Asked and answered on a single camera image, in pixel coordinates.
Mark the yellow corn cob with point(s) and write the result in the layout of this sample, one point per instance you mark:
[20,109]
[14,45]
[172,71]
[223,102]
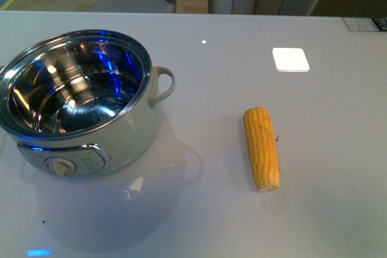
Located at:
[261,148]

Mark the table label sticker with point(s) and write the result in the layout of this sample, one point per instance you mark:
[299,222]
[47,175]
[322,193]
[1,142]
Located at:
[366,24]

